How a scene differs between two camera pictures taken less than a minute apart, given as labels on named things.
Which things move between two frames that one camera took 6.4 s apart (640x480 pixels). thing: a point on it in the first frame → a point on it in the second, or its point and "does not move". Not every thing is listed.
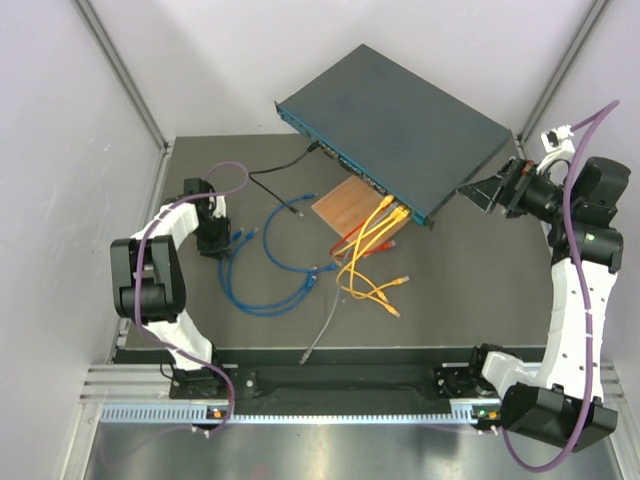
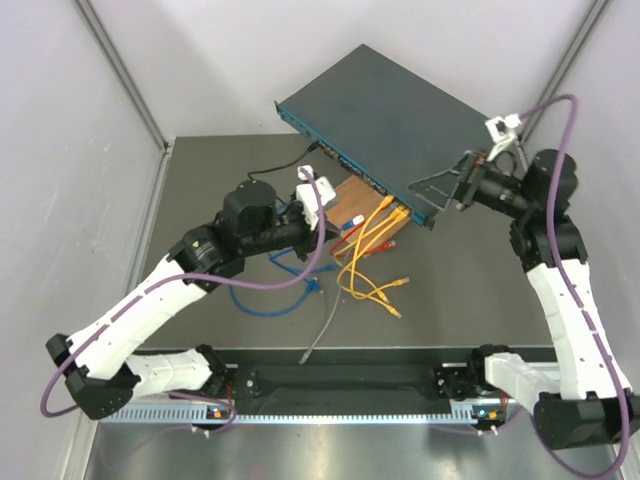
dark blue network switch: (398, 133) does not move
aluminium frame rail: (141, 394) does not move
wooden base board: (361, 213) does not move
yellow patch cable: (385, 203) does not move
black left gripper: (220, 245) → (307, 247)
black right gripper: (517, 176) → (439, 189)
